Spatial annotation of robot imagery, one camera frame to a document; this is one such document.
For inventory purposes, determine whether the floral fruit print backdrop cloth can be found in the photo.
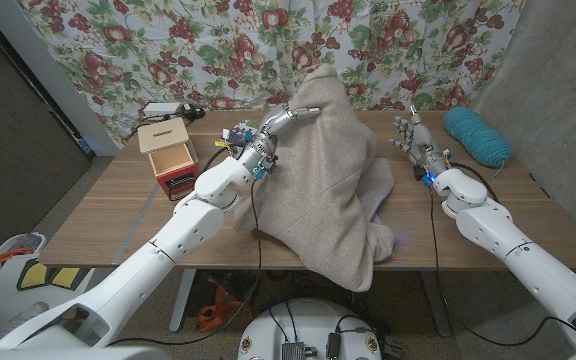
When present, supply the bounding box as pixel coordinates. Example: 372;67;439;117
15;0;527;146

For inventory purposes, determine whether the grey concrete-look side panel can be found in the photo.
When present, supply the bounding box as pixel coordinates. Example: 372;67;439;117
472;0;576;261

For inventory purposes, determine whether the white table leg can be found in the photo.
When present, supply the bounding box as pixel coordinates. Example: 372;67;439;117
168;269;198;333

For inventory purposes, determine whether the grey heatsink module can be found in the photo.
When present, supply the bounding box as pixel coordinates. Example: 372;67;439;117
281;341;306;360

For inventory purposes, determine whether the dark table leg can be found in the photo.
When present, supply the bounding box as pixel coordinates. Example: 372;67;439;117
420;269;452;337

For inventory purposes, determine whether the white power adapter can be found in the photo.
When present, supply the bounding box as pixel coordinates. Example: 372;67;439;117
142;102;184;119

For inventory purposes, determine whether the white corner post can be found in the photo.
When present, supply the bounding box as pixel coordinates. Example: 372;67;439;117
0;0;122;157

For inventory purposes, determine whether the wooden drawer box red base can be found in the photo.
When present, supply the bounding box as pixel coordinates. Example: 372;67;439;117
136;117;202;197

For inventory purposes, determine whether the white robot torso edge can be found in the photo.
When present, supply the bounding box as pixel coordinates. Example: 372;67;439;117
0;346;172;360

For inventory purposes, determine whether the white sneaker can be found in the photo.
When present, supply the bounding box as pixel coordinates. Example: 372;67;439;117
0;301;50;335

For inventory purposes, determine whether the yellow black floor item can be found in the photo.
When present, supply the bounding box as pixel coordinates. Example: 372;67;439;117
16;258;94;291

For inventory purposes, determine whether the beige wool coat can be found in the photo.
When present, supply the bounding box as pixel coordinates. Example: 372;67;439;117
232;63;397;294

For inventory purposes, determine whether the orange strap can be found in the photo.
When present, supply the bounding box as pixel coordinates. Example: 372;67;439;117
195;284;254;334

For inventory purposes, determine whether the black connector module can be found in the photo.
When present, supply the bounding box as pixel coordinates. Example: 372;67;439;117
326;332;342;360

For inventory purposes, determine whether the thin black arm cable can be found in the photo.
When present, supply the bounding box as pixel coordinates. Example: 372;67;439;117
107;177;265;347
427;162;576;349

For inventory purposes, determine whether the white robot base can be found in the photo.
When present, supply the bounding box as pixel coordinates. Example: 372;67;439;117
237;298;384;360

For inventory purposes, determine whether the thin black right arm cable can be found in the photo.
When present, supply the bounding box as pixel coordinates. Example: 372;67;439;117
427;162;576;349

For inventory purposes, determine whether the black plug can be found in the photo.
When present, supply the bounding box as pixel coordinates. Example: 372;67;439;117
180;103;207;121

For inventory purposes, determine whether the colourful printed package box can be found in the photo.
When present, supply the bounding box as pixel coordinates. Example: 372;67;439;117
220;118;262;149

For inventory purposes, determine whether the dark grey partition panel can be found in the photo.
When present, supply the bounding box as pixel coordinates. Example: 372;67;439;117
0;9;94;261

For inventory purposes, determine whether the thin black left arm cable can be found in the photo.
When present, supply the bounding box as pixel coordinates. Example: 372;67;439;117
107;177;265;347

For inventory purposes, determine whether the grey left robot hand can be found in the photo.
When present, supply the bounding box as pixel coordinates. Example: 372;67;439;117
247;104;322;156

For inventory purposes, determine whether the teal yarn skein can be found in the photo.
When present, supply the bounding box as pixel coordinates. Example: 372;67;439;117
442;106;514;181

